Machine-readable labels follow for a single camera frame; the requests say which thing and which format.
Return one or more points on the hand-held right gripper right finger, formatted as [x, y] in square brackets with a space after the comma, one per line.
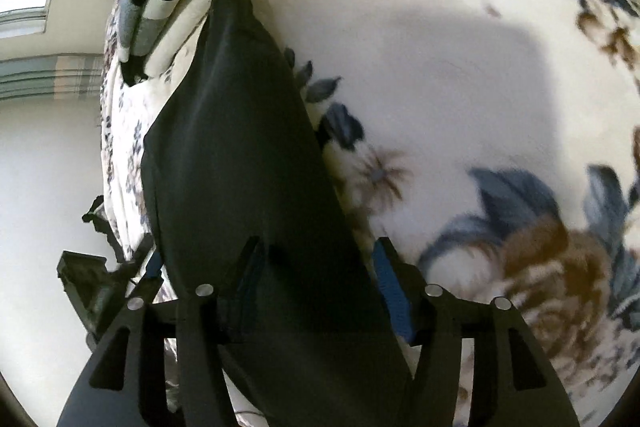
[395, 292]

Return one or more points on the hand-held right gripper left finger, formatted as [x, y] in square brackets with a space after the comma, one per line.
[200, 332]

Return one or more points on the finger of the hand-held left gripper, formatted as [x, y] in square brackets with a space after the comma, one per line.
[154, 266]
[105, 222]

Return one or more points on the dark grey striped sweater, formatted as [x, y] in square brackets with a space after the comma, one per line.
[225, 132]

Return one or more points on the teal curtain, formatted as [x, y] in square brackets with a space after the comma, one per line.
[45, 77]

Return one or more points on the floral blanket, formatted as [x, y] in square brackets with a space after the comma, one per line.
[425, 82]

